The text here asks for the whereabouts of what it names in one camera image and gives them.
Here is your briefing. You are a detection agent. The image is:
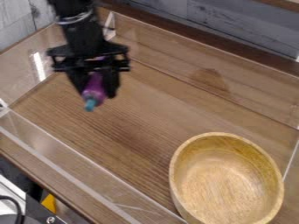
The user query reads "purple toy eggplant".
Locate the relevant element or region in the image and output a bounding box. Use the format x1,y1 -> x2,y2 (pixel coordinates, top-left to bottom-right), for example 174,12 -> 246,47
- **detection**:
80,56 -> 108,113

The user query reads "black cable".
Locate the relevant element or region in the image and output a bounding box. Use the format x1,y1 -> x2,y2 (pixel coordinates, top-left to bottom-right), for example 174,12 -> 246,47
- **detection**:
0,194 -> 26,224

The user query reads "brown wooden bowl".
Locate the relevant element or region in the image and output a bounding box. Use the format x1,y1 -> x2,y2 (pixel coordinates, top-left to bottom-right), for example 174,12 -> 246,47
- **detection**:
170,132 -> 285,224

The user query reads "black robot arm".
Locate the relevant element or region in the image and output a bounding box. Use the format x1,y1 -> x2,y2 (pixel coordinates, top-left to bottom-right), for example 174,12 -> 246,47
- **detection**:
47,0 -> 131,98

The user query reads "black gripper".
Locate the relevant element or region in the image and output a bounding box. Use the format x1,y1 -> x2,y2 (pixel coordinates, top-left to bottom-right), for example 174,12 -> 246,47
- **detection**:
47,17 -> 131,99

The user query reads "black device with yellow label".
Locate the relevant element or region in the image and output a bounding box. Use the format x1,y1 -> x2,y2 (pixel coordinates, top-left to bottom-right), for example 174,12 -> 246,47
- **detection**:
24,191 -> 84,224

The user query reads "clear acrylic corner bracket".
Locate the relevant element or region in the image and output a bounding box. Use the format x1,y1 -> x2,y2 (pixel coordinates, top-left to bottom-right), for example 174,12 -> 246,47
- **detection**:
103,12 -> 116,40

